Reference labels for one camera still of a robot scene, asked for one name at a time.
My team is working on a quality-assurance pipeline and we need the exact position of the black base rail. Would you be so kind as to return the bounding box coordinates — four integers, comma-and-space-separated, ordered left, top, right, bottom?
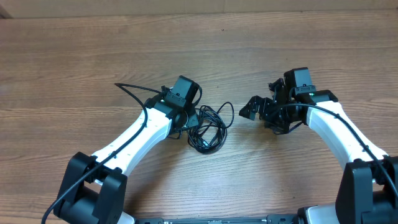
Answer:
136, 214, 305, 224

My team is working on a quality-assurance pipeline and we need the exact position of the black USB cable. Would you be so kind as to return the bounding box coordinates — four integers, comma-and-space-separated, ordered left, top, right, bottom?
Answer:
186, 101, 235, 154

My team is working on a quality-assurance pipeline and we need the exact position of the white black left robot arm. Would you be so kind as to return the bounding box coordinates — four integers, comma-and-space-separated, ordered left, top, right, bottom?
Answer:
42, 76, 202, 223

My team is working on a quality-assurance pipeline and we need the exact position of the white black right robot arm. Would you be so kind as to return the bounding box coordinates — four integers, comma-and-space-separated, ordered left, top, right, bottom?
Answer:
239, 67, 397, 224

